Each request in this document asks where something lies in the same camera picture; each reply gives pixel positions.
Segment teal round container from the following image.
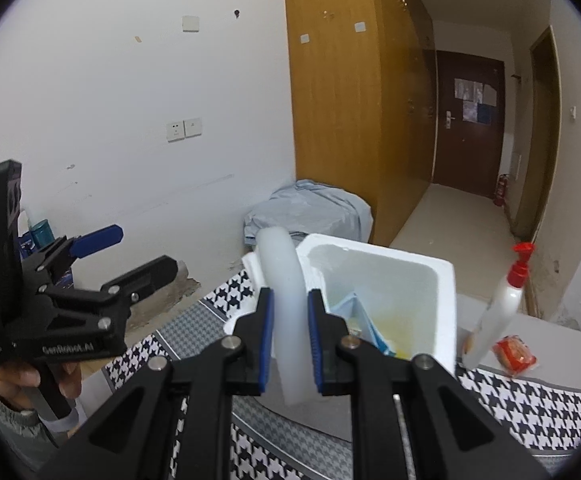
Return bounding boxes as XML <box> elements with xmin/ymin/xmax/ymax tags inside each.
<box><xmin>30</xmin><ymin>219</ymin><xmax>54</xmax><ymax>246</ymax></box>

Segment papers on door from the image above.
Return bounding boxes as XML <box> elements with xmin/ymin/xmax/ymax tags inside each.
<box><xmin>455</xmin><ymin>79</ymin><xmax>498</xmax><ymax>124</ymax></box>

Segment dark brown door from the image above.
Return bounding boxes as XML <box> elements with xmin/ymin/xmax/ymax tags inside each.
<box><xmin>431</xmin><ymin>50</ymin><xmax>506</xmax><ymax>199</ymax></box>

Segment person's left hand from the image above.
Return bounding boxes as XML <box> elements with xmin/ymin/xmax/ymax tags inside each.
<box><xmin>0</xmin><ymin>360</ymin><xmax>84</xmax><ymax>412</ymax></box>

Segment houndstooth blanket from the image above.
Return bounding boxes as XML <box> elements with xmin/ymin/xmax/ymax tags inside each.
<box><xmin>78</xmin><ymin>267</ymin><xmax>581</xmax><ymax>480</ymax></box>

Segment person's left forearm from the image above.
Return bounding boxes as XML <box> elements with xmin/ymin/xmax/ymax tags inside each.
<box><xmin>0</xmin><ymin>380</ymin><xmax>71</xmax><ymax>468</ymax></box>

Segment blue face mask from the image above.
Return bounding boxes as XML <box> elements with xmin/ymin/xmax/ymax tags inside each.
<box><xmin>331</xmin><ymin>292</ymin><xmax>397</xmax><ymax>356</ymax></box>

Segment red snack packet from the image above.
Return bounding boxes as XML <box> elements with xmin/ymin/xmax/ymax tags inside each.
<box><xmin>493</xmin><ymin>336</ymin><xmax>538</xmax><ymax>378</ymax></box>

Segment white foam box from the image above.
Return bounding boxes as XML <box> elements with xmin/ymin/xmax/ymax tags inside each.
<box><xmin>223</xmin><ymin>232</ymin><xmax>458</xmax><ymax>376</ymax></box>

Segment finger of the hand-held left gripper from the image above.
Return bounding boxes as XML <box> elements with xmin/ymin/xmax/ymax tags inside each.
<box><xmin>38</xmin><ymin>255</ymin><xmax>179</xmax><ymax>322</ymax></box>
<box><xmin>20</xmin><ymin>224</ymin><xmax>124</xmax><ymax>281</ymax></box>

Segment wooden wardrobe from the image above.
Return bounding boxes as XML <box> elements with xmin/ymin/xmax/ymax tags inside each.
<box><xmin>283</xmin><ymin>0</ymin><xmax>436</xmax><ymax>249</ymax></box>

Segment grey-blue cloth pile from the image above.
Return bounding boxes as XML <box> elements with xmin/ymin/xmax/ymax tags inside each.
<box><xmin>243</xmin><ymin>178</ymin><xmax>374</xmax><ymax>250</ymax></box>

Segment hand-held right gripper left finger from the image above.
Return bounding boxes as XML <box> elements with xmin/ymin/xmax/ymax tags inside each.
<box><xmin>35</xmin><ymin>287</ymin><xmax>275</xmax><ymax>480</ymax></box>

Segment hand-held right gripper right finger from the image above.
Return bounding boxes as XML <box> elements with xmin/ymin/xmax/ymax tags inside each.
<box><xmin>307</xmin><ymin>288</ymin><xmax>551</xmax><ymax>480</ymax></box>

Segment red fire extinguisher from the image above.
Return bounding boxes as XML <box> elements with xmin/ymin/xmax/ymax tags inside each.
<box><xmin>493</xmin><ymin>173</ymin><xmax>512</xmax><ymax>207</ymax></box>

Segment white pump bottle red cap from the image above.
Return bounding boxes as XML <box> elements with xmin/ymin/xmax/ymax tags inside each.
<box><xmin>461</xmin><ymin>241</ymin><xmax>536</xmax><ymax>369</ymax></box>

